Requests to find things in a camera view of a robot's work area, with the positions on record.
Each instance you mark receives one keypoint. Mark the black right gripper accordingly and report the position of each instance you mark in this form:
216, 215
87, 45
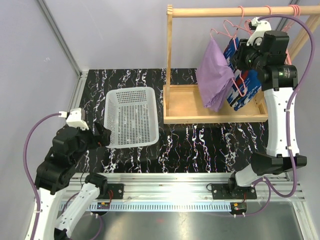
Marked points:
242, 49

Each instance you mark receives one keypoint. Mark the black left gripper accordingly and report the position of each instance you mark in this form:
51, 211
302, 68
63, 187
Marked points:
104, 132

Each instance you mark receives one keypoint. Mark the purple trousers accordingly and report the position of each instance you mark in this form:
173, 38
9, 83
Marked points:
214, 77

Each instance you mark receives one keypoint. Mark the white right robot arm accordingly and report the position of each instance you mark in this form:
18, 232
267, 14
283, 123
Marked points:
265, 53

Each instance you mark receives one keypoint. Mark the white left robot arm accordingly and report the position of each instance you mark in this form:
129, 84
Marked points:
53, 178

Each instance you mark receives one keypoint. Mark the blue patterned trousers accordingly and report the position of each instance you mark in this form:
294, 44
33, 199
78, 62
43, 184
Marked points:
245, 85

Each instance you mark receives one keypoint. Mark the white perforated plastic basket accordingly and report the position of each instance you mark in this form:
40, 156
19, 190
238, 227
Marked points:
132, 117

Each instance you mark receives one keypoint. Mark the wooden clothes rack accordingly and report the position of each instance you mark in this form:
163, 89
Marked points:
182, 103

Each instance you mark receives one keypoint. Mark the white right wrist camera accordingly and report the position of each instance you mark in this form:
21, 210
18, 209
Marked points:
261, 26

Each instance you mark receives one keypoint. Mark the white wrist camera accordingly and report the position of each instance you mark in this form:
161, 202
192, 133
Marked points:
75, 118
261, 26

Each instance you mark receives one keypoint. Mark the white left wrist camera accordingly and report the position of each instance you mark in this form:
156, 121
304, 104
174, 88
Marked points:
75, 118

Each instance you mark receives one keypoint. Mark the aluminium corner frame post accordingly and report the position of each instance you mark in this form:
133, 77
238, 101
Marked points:
43, 7

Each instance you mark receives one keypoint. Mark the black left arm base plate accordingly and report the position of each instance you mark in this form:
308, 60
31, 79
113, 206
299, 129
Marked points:
114, 190

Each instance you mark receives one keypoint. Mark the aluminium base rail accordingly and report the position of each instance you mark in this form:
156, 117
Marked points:
179, 192

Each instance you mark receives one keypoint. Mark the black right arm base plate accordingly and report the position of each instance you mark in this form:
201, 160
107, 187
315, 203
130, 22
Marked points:
222, 191

